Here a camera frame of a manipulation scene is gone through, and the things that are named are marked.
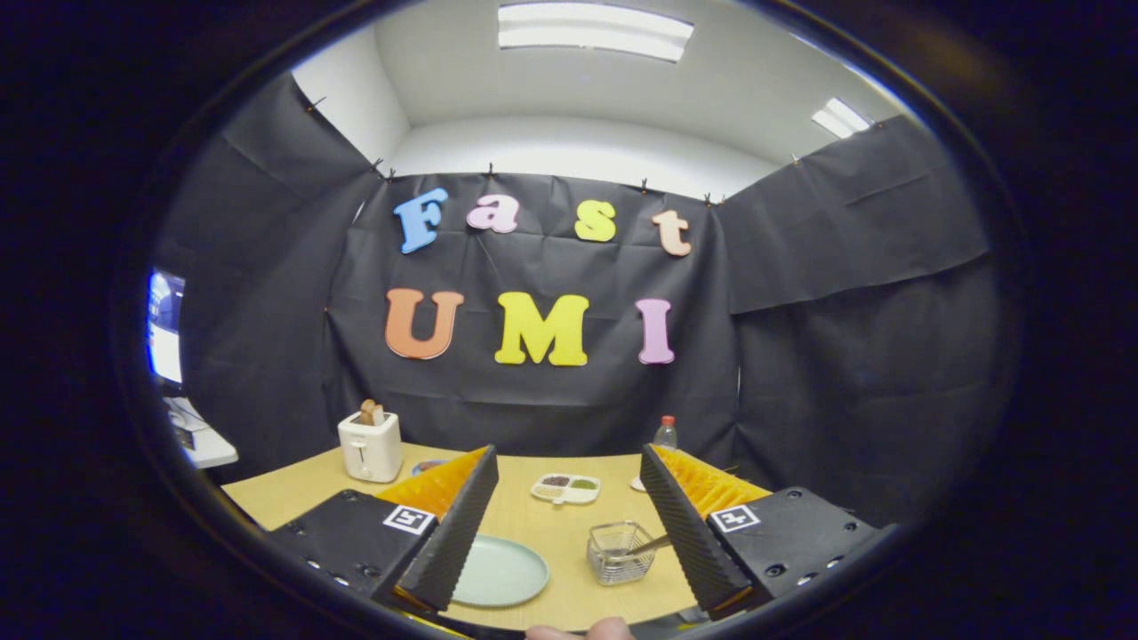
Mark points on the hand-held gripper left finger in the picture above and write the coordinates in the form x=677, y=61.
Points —
x=462, y=533

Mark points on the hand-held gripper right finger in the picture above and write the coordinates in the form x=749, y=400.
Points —
x=689, y=542

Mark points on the pale green plate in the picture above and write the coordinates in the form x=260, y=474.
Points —
x=507, y=573

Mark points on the small blue plate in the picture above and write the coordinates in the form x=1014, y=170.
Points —
x=427, y=465

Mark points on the pile of yellow beans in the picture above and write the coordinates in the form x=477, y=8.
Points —
x=548, y=491

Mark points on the clear red-capped water bottle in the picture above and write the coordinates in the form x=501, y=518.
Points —
x=665, y=436

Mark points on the white divided dish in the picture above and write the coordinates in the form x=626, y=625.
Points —
x=576, y=497

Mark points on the cream white toaster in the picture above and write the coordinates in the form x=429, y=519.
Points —
x=369, y=453

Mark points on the toasted bread slice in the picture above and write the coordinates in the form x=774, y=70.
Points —
x=369, y=413

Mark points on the black backdrop cloth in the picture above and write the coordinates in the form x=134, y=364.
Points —
x=551, y=400

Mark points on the white side desk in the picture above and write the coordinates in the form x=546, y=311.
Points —
x=209, y=449

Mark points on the black keypad device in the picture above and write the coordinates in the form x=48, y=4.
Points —
x=183, y=437

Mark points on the computer monitor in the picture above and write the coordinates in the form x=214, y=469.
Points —
x=166, y=347

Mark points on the small ceiling light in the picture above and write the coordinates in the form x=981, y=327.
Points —
x=840, y=117

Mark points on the long ceiling light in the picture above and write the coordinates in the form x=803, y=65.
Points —
x=596, y=31

